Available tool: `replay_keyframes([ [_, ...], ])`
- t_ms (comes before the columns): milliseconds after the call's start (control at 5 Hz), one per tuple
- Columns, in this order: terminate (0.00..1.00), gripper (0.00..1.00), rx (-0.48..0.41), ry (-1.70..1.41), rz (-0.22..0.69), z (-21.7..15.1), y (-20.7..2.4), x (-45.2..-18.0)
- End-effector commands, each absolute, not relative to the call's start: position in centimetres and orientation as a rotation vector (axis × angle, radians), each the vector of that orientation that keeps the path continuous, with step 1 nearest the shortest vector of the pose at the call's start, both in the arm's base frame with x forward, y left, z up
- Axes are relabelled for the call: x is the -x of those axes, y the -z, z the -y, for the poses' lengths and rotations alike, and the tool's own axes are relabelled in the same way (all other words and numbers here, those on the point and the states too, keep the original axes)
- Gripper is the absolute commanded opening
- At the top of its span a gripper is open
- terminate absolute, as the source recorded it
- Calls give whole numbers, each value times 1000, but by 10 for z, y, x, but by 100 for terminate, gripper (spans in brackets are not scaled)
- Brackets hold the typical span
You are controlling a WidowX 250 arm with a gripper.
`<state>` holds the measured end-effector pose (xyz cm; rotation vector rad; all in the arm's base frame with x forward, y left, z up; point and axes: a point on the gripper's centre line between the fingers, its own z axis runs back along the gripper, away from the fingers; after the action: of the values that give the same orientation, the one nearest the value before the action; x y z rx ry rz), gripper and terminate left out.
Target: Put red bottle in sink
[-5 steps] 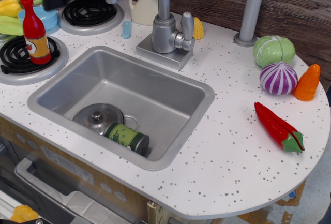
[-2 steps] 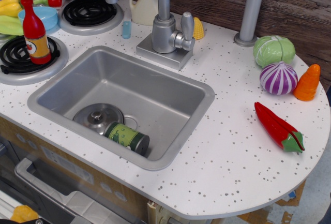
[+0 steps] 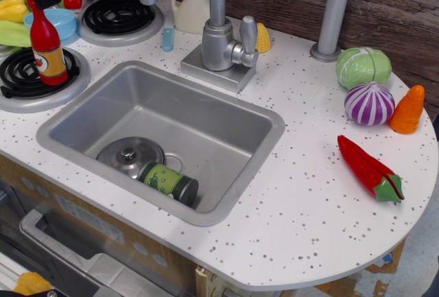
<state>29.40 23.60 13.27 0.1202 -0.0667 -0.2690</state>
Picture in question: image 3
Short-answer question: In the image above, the red toy sauce bottle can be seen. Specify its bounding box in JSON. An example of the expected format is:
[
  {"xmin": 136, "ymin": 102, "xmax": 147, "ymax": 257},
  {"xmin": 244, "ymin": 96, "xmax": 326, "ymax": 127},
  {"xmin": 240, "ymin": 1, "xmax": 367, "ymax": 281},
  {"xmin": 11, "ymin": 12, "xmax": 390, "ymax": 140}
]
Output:
[{"xmin": 27, "ymin": 0, "xmax": 68, "ymax": 86}]

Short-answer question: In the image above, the grey toy sink basin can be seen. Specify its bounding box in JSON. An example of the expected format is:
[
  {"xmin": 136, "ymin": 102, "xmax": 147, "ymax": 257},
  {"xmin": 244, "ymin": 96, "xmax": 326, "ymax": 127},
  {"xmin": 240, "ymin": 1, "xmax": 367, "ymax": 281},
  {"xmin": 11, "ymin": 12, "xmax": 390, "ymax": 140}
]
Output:
[{"xmin": 36, "ymin": 61, "xmax": 285, "ymax": 226}]

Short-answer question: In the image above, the yellow toy bell pepper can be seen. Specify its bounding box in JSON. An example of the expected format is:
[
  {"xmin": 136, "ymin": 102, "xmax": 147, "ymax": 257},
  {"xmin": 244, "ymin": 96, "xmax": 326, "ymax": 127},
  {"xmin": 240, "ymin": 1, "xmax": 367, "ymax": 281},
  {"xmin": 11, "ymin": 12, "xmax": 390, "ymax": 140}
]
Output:
[{"xmin": 0, "ymin": 0, "xmax": 30, "ymax": 23}]

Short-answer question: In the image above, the light blue toy bowl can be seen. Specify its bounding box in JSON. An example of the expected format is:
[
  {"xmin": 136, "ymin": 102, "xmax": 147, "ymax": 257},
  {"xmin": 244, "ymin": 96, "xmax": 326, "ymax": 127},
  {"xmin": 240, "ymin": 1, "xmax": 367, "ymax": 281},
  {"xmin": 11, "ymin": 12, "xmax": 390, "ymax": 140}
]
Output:
[{"xmin": 24, "ymin": 8, "xmax": 77, "ymax": 42}]

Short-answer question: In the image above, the light green toy leaf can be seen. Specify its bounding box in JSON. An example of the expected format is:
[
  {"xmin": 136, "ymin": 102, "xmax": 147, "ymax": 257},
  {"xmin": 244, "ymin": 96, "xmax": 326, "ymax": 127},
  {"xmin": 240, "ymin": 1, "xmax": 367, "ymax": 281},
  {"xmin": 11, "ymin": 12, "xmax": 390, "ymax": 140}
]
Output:
[{"xmin": 0, "ymin": 21, "xmax": 31, "ymax": 47}]

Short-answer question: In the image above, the middle black stove burner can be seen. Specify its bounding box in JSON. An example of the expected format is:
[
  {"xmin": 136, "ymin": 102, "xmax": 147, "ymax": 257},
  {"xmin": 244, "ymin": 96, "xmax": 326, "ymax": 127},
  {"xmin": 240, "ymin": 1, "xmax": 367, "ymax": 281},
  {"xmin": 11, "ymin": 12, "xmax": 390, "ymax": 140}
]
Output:
[{"xmin": 77, "ymin": 0, "xmax": 164, "ymax": 47}]

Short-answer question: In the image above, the black stove burner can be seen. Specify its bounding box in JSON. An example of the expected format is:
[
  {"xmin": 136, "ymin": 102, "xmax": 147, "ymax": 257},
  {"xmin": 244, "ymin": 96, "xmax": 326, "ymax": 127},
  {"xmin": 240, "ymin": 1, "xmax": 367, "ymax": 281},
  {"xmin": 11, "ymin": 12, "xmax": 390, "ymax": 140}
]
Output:
[
  {"xmin": 1, "ymin": 47, "xmax": 91, "ymax": 113},
  {"xmin": 77, "ymin": 0, "xmax": 164, "ymax": 47}
]

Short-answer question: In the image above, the front black stove burner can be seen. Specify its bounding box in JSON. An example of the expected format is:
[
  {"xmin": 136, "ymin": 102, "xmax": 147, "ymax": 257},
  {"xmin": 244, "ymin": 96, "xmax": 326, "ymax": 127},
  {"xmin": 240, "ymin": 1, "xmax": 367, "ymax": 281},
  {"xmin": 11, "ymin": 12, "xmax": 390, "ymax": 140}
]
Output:
[{"xmin": 1, "ymin": 47, "xmax": 91, "ymax": 113}]

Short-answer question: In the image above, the cream toy detergent jug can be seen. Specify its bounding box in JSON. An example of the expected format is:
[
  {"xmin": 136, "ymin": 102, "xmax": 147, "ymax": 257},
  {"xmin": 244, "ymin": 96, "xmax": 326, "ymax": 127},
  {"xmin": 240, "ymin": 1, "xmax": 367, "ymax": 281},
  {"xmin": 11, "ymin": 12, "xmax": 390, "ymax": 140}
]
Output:
[{"xmin": 171, "ymin": 0, "xmax": 210, "ymax": 34}]

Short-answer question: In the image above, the silver toy faucet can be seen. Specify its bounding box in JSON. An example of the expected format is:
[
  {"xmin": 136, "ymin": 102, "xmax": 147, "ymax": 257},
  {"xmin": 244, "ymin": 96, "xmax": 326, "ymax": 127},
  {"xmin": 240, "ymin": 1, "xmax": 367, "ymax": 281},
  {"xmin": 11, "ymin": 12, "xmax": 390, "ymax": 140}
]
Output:
[{"xmin": 180, "ymin": 0, "xmax": 259, "ymax": 93}]

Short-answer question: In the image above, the silver pot lid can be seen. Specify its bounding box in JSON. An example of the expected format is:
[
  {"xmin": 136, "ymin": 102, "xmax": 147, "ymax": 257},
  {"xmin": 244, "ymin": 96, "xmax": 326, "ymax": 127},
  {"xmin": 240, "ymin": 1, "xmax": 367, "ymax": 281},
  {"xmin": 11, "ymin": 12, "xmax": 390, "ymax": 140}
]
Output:
[{"xmin": 97, "ymin": 136, "xmax": 165, "ymax": 179}]

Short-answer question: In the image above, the yellow toy corn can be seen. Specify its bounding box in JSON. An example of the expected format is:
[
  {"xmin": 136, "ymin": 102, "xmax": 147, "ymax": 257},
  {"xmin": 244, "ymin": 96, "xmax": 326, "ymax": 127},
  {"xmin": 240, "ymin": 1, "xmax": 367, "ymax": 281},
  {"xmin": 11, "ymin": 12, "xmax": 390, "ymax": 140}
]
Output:
[{"xmin": 256, "ymin": 22, "xmax": 271, "ymax": 53}]

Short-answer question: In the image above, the green toy can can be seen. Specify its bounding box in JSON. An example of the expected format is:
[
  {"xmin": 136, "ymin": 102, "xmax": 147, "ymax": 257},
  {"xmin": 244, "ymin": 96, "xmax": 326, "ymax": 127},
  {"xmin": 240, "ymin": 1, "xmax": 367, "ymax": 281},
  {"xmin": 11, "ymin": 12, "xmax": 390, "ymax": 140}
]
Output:
[{"xmin": 137, "ymin": 161, "xmax": 198, "ymax": 206}]

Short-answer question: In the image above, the yellow toy under counter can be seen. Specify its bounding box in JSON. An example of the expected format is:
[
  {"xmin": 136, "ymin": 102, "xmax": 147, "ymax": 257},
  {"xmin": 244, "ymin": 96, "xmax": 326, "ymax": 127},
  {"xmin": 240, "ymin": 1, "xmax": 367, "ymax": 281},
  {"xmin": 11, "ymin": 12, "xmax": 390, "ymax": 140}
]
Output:
[{"xmin": 13, "ymin": 272, "xmax": 52, "ymax": 296}]

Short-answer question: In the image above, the green toy cabbage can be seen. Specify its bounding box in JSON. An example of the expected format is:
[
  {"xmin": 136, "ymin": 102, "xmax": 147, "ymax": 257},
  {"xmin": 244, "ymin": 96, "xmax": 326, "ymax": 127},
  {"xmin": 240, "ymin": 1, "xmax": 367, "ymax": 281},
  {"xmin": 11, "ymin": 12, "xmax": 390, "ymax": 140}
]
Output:
[{"xmin": 335, "ymin": 47, "xmax": 392, "ymax": 90}]

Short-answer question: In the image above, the purple toy onion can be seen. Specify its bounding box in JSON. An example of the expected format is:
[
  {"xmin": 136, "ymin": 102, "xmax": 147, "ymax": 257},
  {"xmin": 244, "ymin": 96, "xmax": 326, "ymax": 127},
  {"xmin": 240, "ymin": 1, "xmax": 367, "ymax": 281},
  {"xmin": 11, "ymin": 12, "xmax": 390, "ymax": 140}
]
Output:
[{"xmin": 344, "ymin": 82, "xmax": 396, "ymax": 126}]

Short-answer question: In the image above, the orange toy carrot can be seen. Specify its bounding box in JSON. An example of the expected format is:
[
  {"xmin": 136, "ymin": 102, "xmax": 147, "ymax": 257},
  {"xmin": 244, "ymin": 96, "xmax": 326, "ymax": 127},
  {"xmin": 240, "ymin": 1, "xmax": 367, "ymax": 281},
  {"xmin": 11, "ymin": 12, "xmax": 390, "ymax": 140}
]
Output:
[{"xmin": 389, "ymin": 84, "xmax": 425, "ymax": 134}]

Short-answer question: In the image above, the red toy chili pepper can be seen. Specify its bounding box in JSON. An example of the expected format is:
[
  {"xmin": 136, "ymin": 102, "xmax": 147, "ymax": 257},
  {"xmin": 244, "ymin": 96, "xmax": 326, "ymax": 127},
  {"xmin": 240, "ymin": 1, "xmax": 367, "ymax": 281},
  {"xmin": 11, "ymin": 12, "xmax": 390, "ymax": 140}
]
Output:
[{"xmin": 337, "ymin": 135, "xmax": 405, "ymax": 203}]

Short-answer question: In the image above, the light blue toy handle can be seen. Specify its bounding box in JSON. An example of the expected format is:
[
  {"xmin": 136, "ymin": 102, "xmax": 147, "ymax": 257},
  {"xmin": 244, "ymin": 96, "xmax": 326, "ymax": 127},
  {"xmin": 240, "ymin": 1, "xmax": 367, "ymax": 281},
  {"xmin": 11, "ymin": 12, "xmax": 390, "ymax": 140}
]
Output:
[{"xmin": 162, "ymin": 27, "xmax": 174, "ymax": 52}]

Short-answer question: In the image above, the grey oven door handle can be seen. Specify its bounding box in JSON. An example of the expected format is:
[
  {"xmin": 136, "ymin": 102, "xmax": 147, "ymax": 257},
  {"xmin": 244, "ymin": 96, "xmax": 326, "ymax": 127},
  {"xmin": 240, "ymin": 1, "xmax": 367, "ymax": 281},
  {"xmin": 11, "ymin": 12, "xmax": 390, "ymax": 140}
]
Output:
[{"xmin": 19, "ymin": 209, "xmax": 184, "ymax": 296}]

